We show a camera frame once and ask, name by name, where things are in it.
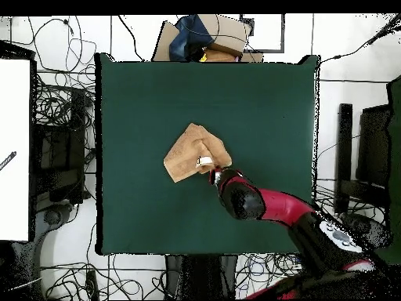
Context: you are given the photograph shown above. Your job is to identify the black flat monitor panel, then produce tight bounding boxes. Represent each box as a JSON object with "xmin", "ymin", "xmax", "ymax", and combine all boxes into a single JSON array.
[{"xmin": 356, "ymin": 103, "xmax": 393, "ymax": 187}]

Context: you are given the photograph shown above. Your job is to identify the black upright bar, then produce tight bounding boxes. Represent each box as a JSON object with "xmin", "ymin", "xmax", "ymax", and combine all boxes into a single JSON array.
[{"xmin": 334, "ymin": 103, "xmax": 354, "ymax": 215}]

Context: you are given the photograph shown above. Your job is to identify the black cable with thick plug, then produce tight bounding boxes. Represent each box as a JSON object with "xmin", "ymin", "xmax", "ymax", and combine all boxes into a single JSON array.
[{"xmin": 319, "ymin": 13, "xmax": 401, "ymax": 64}]

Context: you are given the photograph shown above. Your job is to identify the black equipment box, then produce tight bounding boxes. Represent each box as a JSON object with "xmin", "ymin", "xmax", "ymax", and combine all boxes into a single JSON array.
[{"xmin": 31, "ymin": 87, "xmax": 96, "ymax": 206}]

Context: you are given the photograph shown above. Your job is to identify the black threaded rod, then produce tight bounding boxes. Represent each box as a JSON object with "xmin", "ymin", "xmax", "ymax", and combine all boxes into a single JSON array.
[{"xmin": 0, "ymin": 150, "xmax": 17, "ymax": 172}]

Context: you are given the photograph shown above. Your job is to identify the white flat panel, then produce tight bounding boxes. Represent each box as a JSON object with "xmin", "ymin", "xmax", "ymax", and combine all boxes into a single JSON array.
[{"xmin": 0, "ymin": 58, "xmax": 31, "ymax": 242}]

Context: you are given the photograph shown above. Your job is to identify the dark green table cloth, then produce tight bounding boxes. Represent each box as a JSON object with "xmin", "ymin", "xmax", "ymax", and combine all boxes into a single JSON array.
[{"xmin": 94, "ymin": 52, "xmax": 322, "ymax": 256}]

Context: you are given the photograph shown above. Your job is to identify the dark blue garment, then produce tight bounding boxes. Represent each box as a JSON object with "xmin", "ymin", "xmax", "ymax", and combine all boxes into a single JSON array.
[{"xmin": 168, "ymin": 14, "xmax": 215, "ymax": 63}]

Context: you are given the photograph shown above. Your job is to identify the tan terry towel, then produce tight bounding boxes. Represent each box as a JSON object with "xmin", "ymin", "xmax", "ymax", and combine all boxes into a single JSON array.
[{"xmin": 163, "ymin": 122, "xmax": 233, "ymax": 183}]

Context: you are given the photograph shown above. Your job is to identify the black round stand base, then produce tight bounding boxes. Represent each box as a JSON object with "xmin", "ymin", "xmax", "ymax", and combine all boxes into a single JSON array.
[
  {"xmin": 339, "ymin": 212, "xmax": 392, "ymax": 249},
  {"xmin": 34, "ymin": 202, "xmax": 78, "ymax": 239}
]

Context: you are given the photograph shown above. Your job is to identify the black power strip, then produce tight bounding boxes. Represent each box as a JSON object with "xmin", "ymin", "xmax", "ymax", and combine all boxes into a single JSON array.
[{"xmin": 85, "ymin": 270, "xmax": 100, "ymax": 301}]

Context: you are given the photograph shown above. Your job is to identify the brown cardboard box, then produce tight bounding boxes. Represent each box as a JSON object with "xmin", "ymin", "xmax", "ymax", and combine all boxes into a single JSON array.
[{"xmin": 151, "ymin": 13, "xmax": 265, "ymax": 63}]

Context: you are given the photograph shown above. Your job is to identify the dark green cloth drape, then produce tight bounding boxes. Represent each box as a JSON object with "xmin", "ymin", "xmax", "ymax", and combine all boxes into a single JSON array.
[{"xmin": 374, "ymin": 74, "xmax": 401, "ymax": 266}]

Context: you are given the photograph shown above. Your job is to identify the black rectangular frame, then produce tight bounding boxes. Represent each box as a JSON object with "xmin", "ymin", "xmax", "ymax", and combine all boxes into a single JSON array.
[{"xmin": 239, "ymin": 13, "xmax": 286, "ymax": 54}]

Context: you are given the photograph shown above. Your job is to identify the orange-brown folded cloth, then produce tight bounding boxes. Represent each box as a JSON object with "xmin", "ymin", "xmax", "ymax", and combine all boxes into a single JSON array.
[{"xmin": 202, "ymin": 47, "xmax": 243, "ymax": 63}]

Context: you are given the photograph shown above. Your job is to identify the black looped cable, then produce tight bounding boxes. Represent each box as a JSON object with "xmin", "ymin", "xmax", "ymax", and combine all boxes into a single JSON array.
[{"xmin": 27, "ymin": 16, "xmax": 98, "ymax": 74}]

